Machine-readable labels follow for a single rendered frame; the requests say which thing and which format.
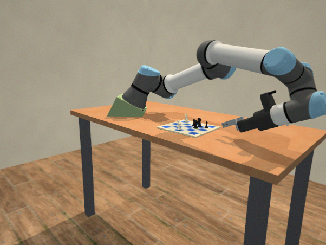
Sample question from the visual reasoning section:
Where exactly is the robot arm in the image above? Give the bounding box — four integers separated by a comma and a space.
122, 40, 326, 123

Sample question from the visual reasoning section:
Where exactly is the blue and cream chessboard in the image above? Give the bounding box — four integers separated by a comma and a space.
157, 120, 221, 138

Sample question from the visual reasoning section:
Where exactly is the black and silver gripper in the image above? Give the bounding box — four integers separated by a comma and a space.
222, 90, 291, 133

